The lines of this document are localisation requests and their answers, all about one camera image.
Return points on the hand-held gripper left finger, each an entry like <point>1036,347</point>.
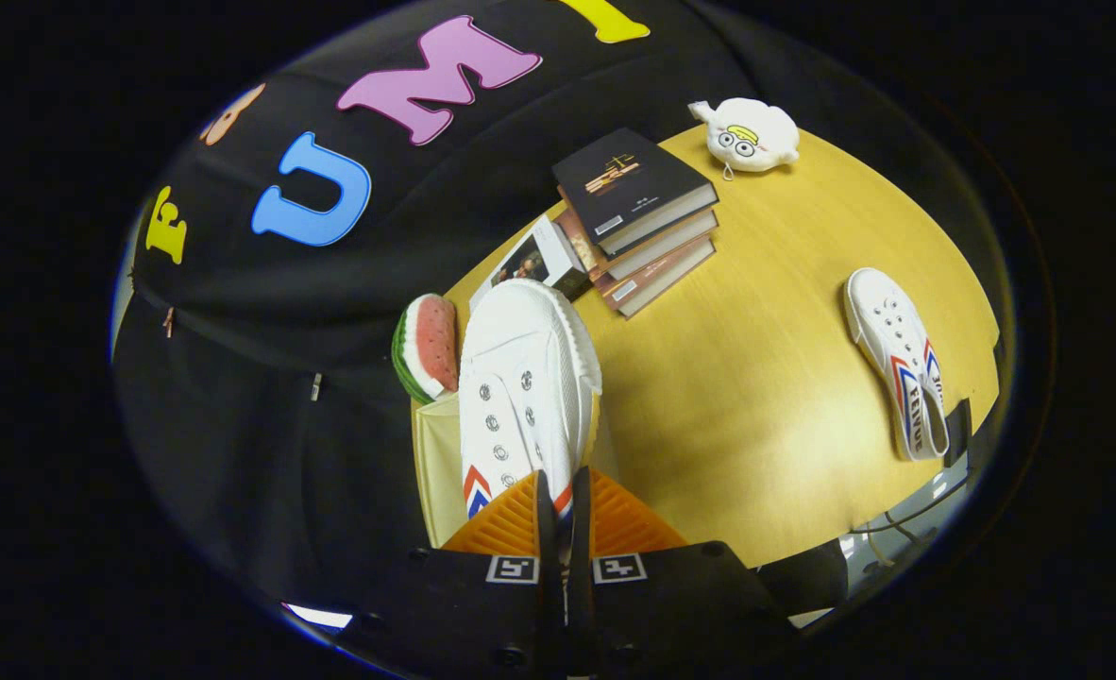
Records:
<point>550,586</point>

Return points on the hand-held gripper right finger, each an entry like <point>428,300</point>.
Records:
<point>582,586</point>

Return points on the beige fabric storage box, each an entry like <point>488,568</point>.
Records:
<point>440,463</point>

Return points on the white canvas shoe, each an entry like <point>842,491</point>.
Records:
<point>884,331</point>
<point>530,349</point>

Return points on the black blocky object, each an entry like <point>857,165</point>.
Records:
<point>803,576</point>

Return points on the laptop with lit screen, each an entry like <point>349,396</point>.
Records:
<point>317,616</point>

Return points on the watermelon slice toy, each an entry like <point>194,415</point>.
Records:
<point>433,345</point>

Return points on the silver clip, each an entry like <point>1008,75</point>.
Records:
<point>315,386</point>

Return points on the white portrait cover book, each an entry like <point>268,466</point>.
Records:
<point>539,260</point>

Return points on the black hardcover book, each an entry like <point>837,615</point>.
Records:
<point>624,179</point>

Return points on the pink clip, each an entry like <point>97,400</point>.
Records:
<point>168,323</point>

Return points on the white plush toy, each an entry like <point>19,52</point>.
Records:
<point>756,132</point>

